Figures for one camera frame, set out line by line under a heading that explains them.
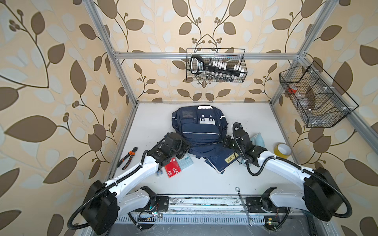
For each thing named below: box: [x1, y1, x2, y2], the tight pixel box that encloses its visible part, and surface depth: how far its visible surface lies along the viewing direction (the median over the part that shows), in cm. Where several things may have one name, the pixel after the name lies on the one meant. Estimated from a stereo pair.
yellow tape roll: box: [273, 142, 292, 159], surface depth 93 cm
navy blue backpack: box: [171, 105, 229, 159], surface depth 101 cm
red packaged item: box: [164, 157, 182, 178], surface depth 88 cm
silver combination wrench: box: [234, 186, 254, 227], surface depth 76 cm
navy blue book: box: [204, 147, 242, 175], surface depth 89 cm
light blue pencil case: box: [251, 132, 265, 148], surface depth 92 cm
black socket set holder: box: [190, 54, 243, 82], surface depth 86 cm
